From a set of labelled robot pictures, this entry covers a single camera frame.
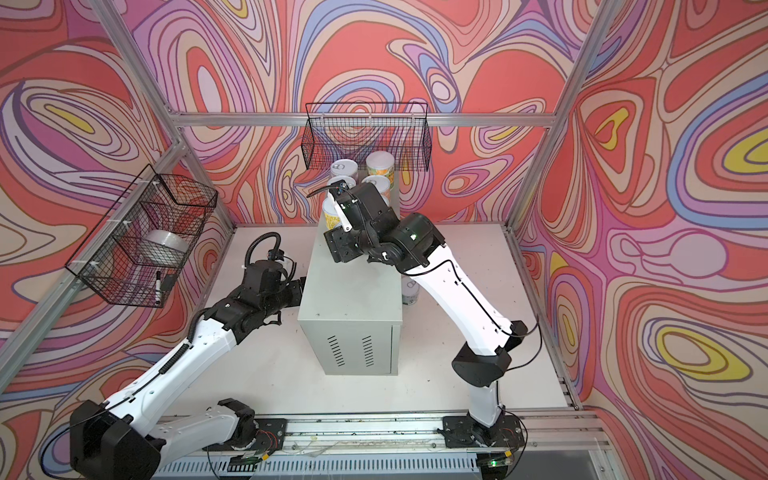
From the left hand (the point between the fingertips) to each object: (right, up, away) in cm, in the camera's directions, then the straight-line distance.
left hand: (308, 282), depth 80 cm
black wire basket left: (-37, +9, -11) cm, 40 cm away
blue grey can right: (+27, 0, -19) cm, 33 cm away
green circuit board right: (+47, -42, -9) cm, 64 cm away
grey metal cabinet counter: (+15, -4, -23) cm, 27 cm away
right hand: (+13, +10, -15) cm, 22 cm away
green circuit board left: (-13, -42, -10) cm, 45 cm away
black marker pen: (-34, -1, -9) cm, 35 cm away
